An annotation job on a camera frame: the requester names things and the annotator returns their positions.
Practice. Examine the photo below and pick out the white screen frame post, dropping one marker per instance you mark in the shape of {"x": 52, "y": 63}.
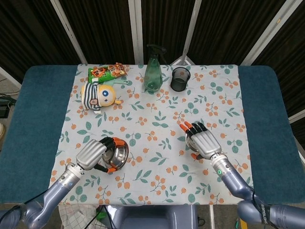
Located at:
{"x": 69, "y": 28}
{"x": 191, "y": 28}
{"x": 297, "y": 117}
{"x": 9, "y": 75}
{"x": 136, "y": 31}
{"x": 268, "y": 33}

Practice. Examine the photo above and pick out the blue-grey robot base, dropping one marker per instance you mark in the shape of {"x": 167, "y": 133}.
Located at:
{"x": 147, "y": 219}

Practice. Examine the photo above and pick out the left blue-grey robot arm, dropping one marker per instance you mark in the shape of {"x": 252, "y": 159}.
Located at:
{"x": 59, "y": 188}

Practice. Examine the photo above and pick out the teal blue table cover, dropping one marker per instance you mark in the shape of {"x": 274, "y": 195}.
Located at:
{"x": 35, "y": 119}

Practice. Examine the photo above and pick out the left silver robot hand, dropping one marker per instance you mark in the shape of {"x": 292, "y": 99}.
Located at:
{"x": 91, "y": 155}

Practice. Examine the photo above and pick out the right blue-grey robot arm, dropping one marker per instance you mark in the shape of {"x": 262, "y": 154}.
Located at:
{"x": 233, "y": 181}

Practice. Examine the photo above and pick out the floral tablecloth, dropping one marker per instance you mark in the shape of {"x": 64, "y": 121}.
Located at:
{"x": 152, "y": 143}

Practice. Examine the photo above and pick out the green orange snack bag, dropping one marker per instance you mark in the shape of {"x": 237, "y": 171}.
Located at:
{"x": 107, "y": 71}

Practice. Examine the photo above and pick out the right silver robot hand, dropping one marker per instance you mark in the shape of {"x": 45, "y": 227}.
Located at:
{"x": 206, "y": 145}

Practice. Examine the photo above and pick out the black box on floor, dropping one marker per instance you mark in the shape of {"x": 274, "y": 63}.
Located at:
{"x": 3, "y": 108}

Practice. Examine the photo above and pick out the striped yellow plush toy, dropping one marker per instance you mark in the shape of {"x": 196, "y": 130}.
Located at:
{"x": 91, "y": 95}

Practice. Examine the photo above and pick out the black mesh pen holder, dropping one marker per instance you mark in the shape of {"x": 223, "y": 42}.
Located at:
{"x": 179, "y": 83}

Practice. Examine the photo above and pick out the steel bowl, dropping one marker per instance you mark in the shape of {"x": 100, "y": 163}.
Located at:
{"x": 189, "y": 143}
{"x": 119, "y": 156}

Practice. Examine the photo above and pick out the mint green plastic clip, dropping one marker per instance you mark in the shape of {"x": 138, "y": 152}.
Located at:
{"x": 121, "y": 82}

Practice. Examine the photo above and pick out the green transparent spray bottle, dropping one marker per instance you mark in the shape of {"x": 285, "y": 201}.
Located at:
{"x": 152, "y": 76}

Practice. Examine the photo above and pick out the small green plastic part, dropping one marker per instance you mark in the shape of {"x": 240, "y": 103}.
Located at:
{"x": 101, "y": 215}

